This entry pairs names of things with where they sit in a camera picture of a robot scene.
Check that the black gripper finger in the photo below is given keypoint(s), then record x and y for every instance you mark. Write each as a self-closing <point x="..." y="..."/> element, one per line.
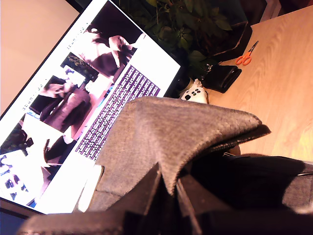
<point x="149" y="195"/>
<point x="200" y="198"/>

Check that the grey fabric backpack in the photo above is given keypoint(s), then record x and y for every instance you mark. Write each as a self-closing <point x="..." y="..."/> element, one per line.
<point x="159" y="127"/>

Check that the white game controller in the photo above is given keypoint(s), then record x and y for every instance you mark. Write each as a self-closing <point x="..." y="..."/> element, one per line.
<point x="194" y="94"/>

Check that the black wallet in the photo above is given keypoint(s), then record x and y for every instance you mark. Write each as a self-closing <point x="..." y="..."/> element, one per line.
<point x="221" y="77"/>

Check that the black plant pot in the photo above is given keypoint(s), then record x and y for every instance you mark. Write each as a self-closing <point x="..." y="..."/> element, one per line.
<point x="230" y="39"/>

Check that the green leafy house plant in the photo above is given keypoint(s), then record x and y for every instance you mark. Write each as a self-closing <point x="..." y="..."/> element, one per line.
<point x="176" y="27"/>

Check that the monitor showing camera views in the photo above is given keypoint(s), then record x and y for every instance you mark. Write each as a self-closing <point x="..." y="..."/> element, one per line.
<point x="73" y="98"/>

